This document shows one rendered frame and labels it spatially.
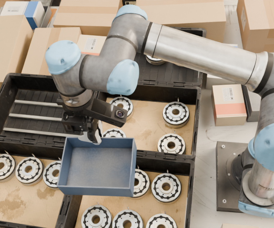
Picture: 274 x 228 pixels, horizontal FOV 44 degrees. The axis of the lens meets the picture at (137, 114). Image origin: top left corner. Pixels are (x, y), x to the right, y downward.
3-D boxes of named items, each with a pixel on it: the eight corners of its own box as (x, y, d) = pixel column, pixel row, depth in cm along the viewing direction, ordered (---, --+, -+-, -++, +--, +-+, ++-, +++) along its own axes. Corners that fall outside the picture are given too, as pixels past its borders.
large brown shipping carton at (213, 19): (216, 8, 181) (220, -24, 163) (221, 51, 165) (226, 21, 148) (141, 12, 185) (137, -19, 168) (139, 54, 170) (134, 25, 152)
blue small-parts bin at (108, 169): (136, 147, 102) (134, 137, 96) (133, 197, 95) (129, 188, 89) (72, 146, 105) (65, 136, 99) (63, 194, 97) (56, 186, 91)
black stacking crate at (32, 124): (104, 96, 145) (99, 80, 136) (88, 159, 131) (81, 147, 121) (18, 88, 152) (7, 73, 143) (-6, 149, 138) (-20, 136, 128)
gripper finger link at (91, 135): (93, 133, 96) (87, 114, 89) (100, 133, 96) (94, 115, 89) (90, 147, 93) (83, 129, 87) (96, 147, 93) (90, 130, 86)
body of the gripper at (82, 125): (73, 111, 96) (61, 83, 86) (103, 113, 94) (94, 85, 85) (66, 135, 91) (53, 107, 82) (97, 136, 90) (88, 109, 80)
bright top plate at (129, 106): (133, 97, 138) (133, 96, 138) (132, 118, 133) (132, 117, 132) (108, 97, 139) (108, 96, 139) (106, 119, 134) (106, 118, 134)
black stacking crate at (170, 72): (204, 47, 153) (205, 29, 144) (199, 102, 139) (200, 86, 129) (118, 43, 160) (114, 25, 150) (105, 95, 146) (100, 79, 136)
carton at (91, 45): (84, 45, 156) (80, 34, 150) (109, 48, 154) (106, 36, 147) (74, 73, 148) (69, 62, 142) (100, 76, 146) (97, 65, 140)
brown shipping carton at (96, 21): (125, 18, 184) (120, -6, 170) (118, 49, 173) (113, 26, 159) (72, 16, 189) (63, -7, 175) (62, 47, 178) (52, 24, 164)
